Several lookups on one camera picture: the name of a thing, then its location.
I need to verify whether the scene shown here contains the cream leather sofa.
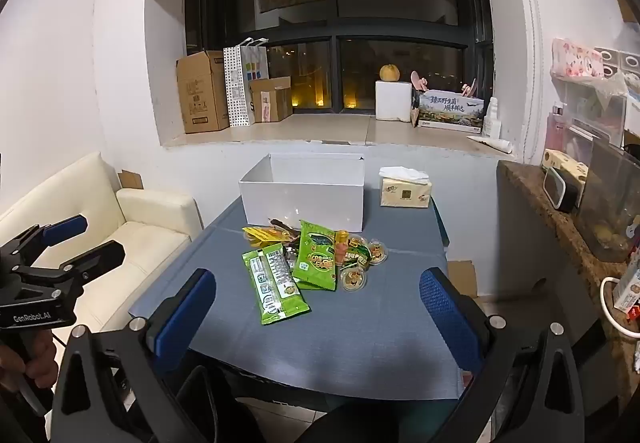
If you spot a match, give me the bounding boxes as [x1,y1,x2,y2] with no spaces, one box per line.
[0,152,203,339]

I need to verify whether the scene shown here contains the dotted white paper bag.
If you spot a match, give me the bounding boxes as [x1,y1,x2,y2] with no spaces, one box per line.
[223,38,270,128]

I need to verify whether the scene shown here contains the cardboard piece on wall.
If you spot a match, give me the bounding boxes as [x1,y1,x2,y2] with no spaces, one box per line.
[612,0,640,24]

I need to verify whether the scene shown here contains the brown stone counter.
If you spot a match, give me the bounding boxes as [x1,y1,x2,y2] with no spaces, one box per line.
[497,160,640,404]

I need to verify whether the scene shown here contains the person's left hand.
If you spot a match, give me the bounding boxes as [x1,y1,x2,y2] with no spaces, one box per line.
[0,325,59,406]

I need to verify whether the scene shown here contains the large brown cardboard box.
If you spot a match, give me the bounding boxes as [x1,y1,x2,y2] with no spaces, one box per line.
[176,50,231,134]

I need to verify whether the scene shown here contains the pink bottle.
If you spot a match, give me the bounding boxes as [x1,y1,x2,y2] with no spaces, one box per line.
[546,104,567,159]

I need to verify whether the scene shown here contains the white spray bottle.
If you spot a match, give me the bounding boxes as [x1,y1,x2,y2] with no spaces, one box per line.
[482,96,503,138]

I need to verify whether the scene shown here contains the white cardboard box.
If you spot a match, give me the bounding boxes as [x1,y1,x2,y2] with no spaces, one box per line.
[238,153,366,232]

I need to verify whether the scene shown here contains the grey blue tablecloth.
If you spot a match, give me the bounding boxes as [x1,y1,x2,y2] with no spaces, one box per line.
[129,196,473,416]

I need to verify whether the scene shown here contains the yellow tissue pack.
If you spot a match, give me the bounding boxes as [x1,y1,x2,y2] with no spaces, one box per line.
[379,166,432,208]

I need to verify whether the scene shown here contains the flat cardboard piece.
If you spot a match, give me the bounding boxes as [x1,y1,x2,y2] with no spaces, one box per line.
[446,259,479,298]

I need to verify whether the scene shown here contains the white cable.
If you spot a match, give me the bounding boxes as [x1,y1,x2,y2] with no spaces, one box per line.
[600,275,640,326]

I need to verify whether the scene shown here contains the orange small packet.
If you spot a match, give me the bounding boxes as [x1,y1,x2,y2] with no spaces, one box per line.
[334,230,351,266]

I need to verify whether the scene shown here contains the wide green snack packet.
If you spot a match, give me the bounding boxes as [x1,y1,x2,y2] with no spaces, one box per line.
[292,220,337,292]

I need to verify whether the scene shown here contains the clear glass tank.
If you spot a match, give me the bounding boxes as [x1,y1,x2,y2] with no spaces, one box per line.
[572,137,640,264]

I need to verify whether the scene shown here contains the white drink carton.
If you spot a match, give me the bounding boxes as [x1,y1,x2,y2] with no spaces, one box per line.
[612,253,640,319]

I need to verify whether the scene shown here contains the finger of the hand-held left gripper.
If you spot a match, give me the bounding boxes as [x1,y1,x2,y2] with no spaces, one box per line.
[30,240,126,296]
[0,216,89,269]

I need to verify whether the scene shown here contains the long green snack packet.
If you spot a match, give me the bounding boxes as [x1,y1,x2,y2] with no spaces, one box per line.
[242,243,312,325]

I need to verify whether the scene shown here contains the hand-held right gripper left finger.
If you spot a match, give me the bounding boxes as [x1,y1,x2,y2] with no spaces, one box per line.
[50,268,217,443]

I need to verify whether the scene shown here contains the yellow spotted pack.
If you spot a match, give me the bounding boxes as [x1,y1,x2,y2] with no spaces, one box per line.
[560,156,590,184]

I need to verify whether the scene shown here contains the white foam box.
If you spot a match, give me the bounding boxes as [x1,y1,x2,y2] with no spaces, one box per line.
[375,80,415,122]

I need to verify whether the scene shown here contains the yellow snack packet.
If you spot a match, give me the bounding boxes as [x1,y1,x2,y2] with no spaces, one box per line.
[242,218,302,248]

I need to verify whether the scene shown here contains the landscape printed carton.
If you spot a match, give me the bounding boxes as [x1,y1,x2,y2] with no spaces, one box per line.
[411,90,486,134]

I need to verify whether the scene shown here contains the pink floral pack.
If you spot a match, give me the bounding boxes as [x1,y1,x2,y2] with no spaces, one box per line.
[550,37,606,79]

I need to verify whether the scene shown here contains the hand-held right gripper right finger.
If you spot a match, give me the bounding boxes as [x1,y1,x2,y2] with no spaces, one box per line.
[419,267,591,443]

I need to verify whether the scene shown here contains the clear plastic drawer unit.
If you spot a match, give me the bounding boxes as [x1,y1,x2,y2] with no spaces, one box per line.
[542,48,640,149]

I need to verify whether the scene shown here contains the small brown cardboard box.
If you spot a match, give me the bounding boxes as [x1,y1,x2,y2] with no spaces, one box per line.
[249,76,293,124]

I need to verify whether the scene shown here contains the rolled white paper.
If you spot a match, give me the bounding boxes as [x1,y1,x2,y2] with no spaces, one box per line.
[467,135,515,155]

